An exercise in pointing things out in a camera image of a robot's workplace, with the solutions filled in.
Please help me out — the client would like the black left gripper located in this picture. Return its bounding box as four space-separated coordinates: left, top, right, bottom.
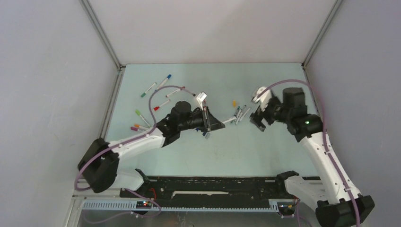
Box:
178 106 225 133

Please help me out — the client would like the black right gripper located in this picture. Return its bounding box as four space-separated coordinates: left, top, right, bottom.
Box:
249 94 291 131

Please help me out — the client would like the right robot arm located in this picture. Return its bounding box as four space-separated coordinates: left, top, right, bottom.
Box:
250 87 375 227

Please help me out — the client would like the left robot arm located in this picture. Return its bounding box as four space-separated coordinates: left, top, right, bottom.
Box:
78 101 225 197

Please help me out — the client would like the dark red cap marker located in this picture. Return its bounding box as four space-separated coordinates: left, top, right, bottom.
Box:
166 87 185 98

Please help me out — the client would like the red cap white marker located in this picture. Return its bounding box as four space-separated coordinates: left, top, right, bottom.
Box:
153 99 171 111

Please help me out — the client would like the green cap white marker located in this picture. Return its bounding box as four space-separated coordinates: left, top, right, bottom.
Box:
140 82 157 97

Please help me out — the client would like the light green cap marker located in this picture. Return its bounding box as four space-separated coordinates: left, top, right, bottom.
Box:
135 109 151 127

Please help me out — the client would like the orange cap marker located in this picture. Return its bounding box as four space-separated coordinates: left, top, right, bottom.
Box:
134 124 149 131

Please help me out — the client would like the purple cap marker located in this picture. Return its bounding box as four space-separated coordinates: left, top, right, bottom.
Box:
131 127 146 131

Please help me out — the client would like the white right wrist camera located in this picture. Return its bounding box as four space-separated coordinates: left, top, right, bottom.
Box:
252 87 273 111

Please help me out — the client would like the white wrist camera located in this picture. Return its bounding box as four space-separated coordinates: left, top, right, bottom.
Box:
252 87 273 111
195 91 207 109

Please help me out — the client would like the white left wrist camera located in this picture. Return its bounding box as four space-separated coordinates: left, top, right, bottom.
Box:
195 91 207 109

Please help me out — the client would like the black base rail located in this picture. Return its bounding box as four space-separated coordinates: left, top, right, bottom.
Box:
119 176 298 208

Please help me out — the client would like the grey cable duct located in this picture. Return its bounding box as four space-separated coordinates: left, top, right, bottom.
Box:
82 200 294 212

